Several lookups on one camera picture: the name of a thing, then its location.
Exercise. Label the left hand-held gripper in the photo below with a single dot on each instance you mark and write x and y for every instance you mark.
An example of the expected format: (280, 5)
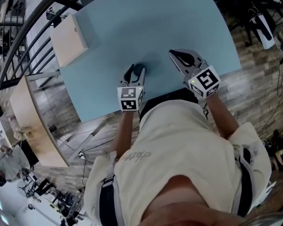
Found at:
(130, 98)

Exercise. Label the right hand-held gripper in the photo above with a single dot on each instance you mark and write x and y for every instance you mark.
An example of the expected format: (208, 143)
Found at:
(204, 80)

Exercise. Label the person's right forearm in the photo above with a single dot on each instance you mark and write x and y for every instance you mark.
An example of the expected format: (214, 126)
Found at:
(222, 116)

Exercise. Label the person's left forearm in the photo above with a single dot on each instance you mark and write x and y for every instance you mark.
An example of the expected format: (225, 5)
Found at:
(123, 133)

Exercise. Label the person's black trousers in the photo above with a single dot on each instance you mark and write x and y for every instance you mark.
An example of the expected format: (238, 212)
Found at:
(169, 98)

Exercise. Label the flat white box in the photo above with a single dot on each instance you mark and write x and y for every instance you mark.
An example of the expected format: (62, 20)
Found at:
(68, 40)

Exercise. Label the person's cream shirt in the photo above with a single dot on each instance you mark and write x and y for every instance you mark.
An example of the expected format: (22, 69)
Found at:
(174, 149)

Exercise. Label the grey metal table leg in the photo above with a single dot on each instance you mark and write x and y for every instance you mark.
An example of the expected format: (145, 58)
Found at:
(81, 141)

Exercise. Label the white and black device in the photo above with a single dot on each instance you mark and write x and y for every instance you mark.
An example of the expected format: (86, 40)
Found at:
(263, 30)

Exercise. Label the white power strip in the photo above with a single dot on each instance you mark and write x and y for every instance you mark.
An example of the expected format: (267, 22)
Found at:
(82, 155)

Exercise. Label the curved wooden counter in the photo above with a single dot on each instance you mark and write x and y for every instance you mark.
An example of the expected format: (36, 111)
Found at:
(35, 126)

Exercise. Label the black metal railing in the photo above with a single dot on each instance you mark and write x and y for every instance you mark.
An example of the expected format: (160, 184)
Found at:
(21, 32)

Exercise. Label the black bag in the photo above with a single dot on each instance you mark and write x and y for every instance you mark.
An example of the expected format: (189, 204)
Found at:
(281, 149)

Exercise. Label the person's face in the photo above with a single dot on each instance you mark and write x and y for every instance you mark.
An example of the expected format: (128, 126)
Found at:
(191, 204)

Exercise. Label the cluttered equipment stand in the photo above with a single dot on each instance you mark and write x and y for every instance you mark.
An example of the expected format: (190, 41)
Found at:
(54, 196)

